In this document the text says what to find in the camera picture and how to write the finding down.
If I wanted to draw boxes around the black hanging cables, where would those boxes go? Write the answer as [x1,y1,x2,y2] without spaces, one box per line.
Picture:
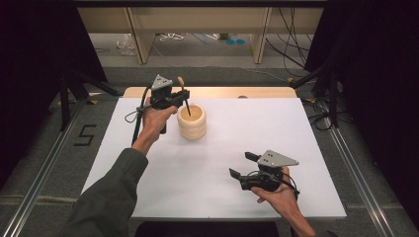
[265,7,314,79]

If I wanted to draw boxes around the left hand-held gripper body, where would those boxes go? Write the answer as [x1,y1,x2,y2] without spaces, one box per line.
[149,74,176,135]

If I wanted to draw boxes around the white cable bundle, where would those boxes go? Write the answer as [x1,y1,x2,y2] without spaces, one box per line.
[158,32,186,42]

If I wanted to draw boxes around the cream ribbed holder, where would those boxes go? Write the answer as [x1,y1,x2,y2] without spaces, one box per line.
[176,104,208,141]

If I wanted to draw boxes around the aluminium floor rail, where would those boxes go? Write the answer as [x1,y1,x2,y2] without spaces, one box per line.
[2,98,85,237]
[328,126,397,237]

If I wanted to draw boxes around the grey cord loop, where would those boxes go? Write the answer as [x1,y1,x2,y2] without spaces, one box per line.
[124,106,147,124]

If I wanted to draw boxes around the black curtain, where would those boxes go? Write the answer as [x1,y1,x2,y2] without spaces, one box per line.
[304,0,419,228]
[0,0,109,187]

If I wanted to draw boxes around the beige wooden shelf unit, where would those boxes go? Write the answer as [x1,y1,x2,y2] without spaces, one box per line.
[77,7,325,65]

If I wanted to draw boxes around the person's right hand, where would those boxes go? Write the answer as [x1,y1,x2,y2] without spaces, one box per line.
[250,166,301,216]

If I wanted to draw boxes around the person's left hand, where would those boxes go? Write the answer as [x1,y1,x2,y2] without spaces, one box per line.
[139,97,179,147]

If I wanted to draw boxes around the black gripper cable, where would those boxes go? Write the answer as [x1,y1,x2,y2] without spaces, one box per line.
[130,85,153,146]
[279,171,301,200]

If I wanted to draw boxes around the black floor cables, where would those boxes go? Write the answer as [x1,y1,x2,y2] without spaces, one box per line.
[301,97,334,131]

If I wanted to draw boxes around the black metal stand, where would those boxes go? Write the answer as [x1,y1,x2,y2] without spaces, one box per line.
[58,69,121,132]
[289,60,341,129]

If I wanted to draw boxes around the clear plastic bag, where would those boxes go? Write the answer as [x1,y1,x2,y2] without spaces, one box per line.
[115,33,137,56]

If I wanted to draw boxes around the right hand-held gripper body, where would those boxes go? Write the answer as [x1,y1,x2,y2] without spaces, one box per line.
[239,149,300,193]

